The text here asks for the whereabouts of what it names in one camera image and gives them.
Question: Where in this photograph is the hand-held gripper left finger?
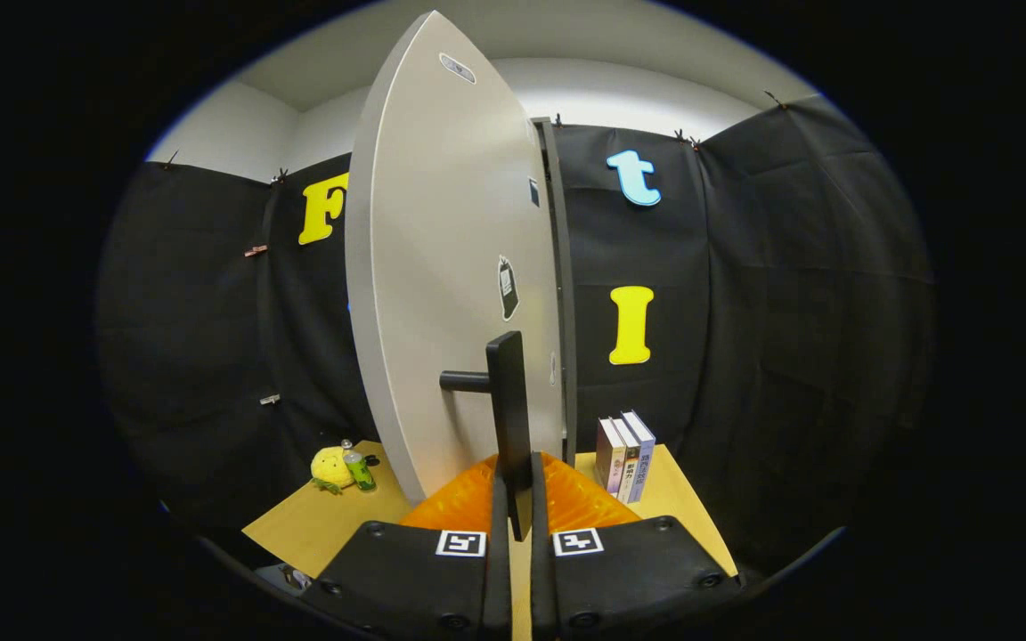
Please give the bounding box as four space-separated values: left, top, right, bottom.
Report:
299 452 514 641

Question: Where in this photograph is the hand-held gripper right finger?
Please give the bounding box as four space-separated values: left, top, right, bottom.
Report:
529 450 741 641

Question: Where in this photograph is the black door handle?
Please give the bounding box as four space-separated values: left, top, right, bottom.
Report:
439 331 534 542

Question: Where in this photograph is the dark grey shoe cabinet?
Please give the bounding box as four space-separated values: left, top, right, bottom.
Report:
531 116 578 468

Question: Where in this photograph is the beige shoe cabinet door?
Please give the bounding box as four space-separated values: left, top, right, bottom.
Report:
344 11 565 507

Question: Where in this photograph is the white spine book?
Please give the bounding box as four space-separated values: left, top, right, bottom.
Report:
613 418 641 504

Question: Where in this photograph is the brown cover book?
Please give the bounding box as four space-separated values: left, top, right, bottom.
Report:
596 418 626 495

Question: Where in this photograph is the green drink bottle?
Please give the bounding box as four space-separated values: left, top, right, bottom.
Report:
340 439 378 492

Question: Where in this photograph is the yellow plush toy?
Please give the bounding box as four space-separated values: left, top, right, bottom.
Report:
311 446 355 495

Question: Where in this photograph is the black backdrop cloth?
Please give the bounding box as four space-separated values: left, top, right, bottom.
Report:
94 93 937 571

